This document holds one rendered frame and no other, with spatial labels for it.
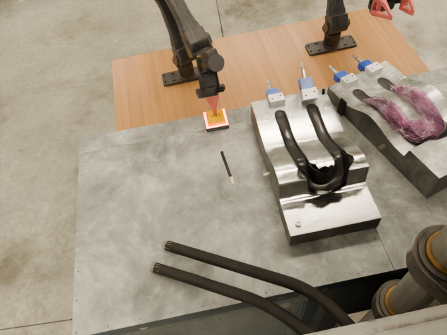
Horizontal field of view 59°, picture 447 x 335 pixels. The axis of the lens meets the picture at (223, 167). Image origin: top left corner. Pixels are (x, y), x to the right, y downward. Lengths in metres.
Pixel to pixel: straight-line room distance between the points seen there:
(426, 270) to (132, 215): 0.88
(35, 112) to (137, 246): 1.93
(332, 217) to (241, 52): 0.86
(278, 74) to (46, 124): 1.75
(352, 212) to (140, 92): 0.93
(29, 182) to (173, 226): 1.53
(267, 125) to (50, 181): 1.58
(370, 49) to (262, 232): 0.93
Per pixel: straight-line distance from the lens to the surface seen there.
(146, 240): 1.23
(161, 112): 1.53
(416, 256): 0.68
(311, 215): 1.16
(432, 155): 1.30
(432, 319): 0.45
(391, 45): 1.81
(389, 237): 1.24
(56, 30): 3.69
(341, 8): 1.65
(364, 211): 1.19
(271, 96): 1.36
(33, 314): 2.22
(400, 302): 0.85
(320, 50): 1.72
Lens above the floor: 1.87
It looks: 54 degrees down
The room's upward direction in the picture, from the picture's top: 8 degrees counter-clockwise
